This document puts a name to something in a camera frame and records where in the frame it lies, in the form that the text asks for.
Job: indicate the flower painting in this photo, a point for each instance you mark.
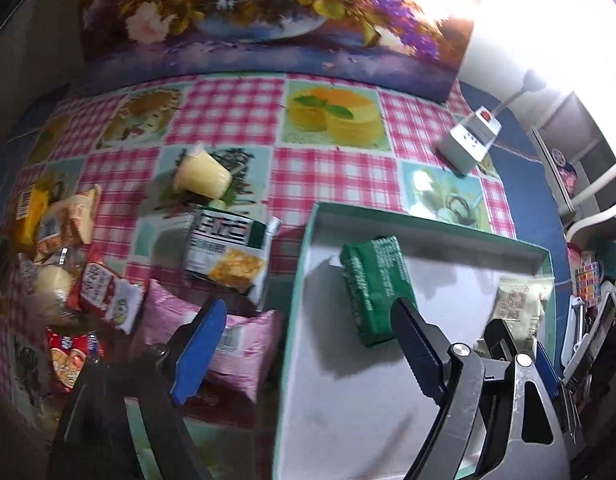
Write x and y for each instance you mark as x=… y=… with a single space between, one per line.
x=237 y=10

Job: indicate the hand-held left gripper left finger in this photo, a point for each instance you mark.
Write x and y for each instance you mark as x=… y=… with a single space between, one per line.
x=200 y=355

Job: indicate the teal cardboard box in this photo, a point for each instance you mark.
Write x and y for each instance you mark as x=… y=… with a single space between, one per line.
x=338 y=410

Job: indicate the white green cracker packet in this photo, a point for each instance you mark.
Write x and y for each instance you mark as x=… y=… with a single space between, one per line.
x=222 y=250

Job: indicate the small pink item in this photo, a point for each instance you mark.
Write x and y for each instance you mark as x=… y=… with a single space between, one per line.
x=569 y=182

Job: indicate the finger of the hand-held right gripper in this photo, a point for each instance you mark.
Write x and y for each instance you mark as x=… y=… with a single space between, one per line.
x=547 y=370
x=499 y=340

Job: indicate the white power strip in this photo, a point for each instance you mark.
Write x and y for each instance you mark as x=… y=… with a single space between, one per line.
x=465 y=145

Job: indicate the white chair frame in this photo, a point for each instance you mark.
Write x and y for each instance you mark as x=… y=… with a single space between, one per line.
x=588 y=225

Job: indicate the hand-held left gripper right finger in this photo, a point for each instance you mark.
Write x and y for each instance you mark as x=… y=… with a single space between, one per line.
x=418 y=355

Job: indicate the yellow snack packet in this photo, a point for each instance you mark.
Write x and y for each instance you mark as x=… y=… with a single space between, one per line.
x=27 y=215

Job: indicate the pink checked printed tablecloth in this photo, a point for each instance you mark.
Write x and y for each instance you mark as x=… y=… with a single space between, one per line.
x=338 y=170

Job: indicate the red pictured snack packet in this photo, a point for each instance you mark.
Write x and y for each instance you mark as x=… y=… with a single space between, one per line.
x=67 y=360

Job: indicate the cream snack packet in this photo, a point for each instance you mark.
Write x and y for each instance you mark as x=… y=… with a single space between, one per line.
x=520 y=302

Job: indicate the white shelf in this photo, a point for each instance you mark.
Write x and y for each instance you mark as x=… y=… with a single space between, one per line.
x=588 y=125

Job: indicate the red white snack packet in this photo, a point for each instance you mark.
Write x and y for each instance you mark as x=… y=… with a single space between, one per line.
x=100 y=285

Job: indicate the white phone stand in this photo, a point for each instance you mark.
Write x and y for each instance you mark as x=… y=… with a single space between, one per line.
x=577 y=305

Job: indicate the round patterned roll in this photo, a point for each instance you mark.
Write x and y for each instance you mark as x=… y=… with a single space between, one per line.
x=559 y=157

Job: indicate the clear bun packet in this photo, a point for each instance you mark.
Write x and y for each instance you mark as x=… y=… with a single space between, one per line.
x=50 y=285

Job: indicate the beige orange snack packet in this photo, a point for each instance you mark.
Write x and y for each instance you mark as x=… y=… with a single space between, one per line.
x=67 y=220

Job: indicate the row of colourful cubes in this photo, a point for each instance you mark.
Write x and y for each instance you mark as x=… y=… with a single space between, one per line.
x=588 y=277

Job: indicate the green snack packet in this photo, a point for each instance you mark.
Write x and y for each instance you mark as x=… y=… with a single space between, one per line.
x=373 y=290

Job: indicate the yellow pudding cup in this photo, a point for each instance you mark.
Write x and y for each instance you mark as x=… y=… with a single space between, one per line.
x=202 y=175

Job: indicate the pink snack packet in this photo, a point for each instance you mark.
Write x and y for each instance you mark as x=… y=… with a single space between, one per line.
x=248 y=355

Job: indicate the blue cloth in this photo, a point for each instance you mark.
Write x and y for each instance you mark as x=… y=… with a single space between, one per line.
x=518 y=175

